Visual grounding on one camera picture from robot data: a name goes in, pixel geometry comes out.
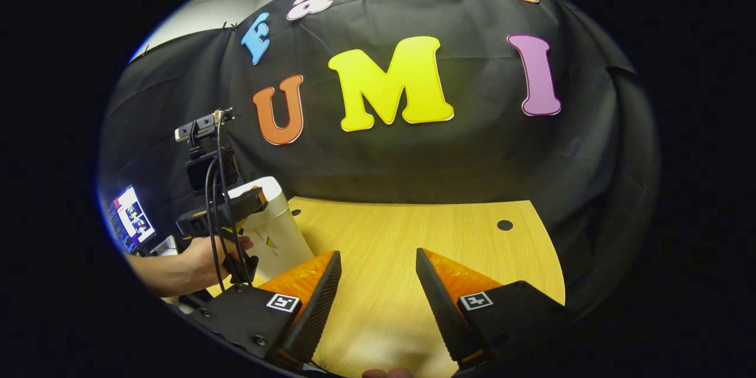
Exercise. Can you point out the wooden desktop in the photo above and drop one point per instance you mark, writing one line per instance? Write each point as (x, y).
(413, 230)

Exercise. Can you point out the white desktop garbage bin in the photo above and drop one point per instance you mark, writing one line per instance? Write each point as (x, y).
(277, 230)

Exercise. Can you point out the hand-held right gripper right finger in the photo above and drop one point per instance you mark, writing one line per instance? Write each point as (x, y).
(446, 319)

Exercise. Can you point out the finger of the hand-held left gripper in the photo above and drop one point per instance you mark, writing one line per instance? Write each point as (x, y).
(236, 209)

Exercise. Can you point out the computer monitor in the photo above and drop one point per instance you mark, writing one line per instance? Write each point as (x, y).
(133, 218)

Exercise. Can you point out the black backdrop cloth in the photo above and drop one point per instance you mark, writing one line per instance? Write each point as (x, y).
(472, 159)

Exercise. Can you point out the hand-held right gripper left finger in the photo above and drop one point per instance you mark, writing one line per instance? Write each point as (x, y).
(316, 313)

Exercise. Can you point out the white side desk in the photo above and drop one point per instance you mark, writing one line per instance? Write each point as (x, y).
(166, 245)

